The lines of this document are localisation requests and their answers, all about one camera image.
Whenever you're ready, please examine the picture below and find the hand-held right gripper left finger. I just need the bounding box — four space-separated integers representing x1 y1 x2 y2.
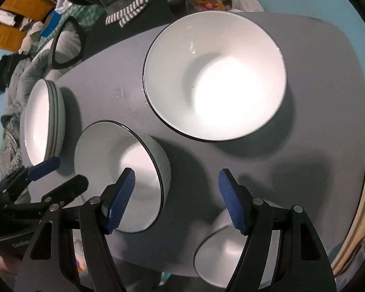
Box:
14 167 136 292

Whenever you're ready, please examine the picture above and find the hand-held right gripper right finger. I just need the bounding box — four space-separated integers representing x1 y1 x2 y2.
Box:
218 168 337 292

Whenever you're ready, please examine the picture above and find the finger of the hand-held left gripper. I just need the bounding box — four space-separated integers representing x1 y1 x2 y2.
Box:
4 174 89 219
0 156 62 203

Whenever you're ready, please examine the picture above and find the white plate with dark rim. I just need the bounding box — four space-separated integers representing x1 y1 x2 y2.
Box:
20 79 56 167
46 80 62 159
50 82 67 154

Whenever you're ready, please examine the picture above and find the white bowl with dark rim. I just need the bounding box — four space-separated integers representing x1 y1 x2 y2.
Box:
193 208 282 289
142 10 287 142
74 119 172 235

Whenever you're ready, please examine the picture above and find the striped grey cloth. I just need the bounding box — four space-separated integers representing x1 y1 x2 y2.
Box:
0 115 24 177

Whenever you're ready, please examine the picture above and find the grey puffer jacket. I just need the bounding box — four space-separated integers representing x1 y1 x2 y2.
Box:
1 49 54 119

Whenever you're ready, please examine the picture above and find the black clothes pile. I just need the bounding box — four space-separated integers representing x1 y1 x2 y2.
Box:
0 53 21 97

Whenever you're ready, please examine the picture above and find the light wooden board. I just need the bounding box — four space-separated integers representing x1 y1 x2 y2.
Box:
331 159 365 271

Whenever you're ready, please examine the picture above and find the beige clothes pile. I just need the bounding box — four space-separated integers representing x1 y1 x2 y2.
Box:
18 21 47 54

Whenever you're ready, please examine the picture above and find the orange wardrobe door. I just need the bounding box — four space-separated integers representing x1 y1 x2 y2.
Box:
0 18 26 50
0 0 57 25

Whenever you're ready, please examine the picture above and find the flat blue box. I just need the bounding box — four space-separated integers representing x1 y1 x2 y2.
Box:
41 9 63 39

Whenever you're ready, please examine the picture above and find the green checked tablecloth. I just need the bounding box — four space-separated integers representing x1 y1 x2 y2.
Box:
58 4 106 35

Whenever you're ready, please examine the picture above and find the white plastic bag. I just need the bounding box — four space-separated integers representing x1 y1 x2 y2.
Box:
55 0 73 13

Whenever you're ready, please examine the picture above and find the dark grey striped-cuff garment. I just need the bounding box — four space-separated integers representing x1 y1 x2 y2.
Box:
50 0 168 28

